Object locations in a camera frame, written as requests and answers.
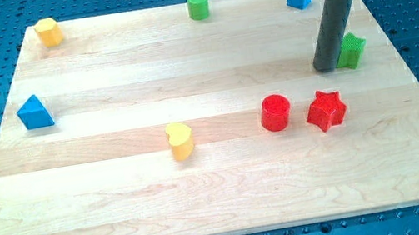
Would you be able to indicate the green cylinder block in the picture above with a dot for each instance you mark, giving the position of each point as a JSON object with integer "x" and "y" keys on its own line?
{"x": 198, "y": 9}

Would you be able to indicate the green star block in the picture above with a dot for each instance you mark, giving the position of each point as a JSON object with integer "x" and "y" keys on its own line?
{"x": 352, "y": 48}

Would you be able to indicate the yellow heart block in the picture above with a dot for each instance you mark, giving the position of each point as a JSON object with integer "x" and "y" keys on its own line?
{"x": 180, "y": 139}

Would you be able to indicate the light wooden board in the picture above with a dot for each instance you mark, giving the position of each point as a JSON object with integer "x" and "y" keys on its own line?
{"x": 117, "y": 80}

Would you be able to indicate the red star block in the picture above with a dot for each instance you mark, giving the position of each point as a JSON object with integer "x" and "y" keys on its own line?
{"x": 326, "y": 110}

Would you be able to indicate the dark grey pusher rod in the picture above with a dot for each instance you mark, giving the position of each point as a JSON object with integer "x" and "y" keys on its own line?
{"x": 335, "y": 14}

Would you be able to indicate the yellow hexagon block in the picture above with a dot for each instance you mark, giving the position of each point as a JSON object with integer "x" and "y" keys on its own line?
{"x": 48, "y": 32}

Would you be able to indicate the blue triangle block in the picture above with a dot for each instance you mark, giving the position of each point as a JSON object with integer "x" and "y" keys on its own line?
{"x": 34, "y": 115}

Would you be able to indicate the red cylinder block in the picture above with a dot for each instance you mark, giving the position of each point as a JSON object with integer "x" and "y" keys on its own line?
{"x": 275, "y": 112}

